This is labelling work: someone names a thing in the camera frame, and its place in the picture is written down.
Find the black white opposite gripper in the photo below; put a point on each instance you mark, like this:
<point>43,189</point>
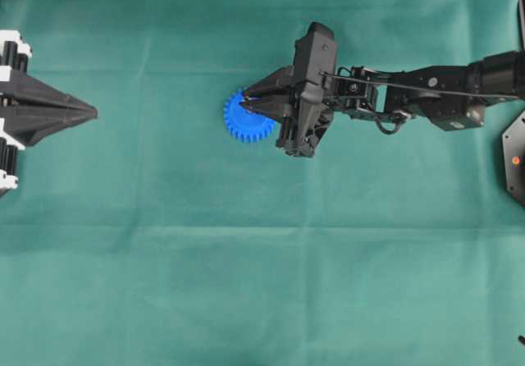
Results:
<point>25,126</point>

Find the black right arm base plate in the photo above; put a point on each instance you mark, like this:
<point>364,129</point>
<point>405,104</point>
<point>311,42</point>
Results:
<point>513,152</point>

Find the blue plastic gear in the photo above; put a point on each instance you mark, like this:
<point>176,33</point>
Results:
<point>244,125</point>

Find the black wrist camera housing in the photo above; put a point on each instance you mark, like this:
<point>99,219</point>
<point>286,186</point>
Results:
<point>315,56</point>

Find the green table cloth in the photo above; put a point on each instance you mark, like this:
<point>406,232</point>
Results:
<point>150,236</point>

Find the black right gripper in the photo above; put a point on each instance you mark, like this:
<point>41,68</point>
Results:
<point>301,108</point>

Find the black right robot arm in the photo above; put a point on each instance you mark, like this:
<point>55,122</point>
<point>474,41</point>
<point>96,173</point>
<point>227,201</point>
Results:
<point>450,97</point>

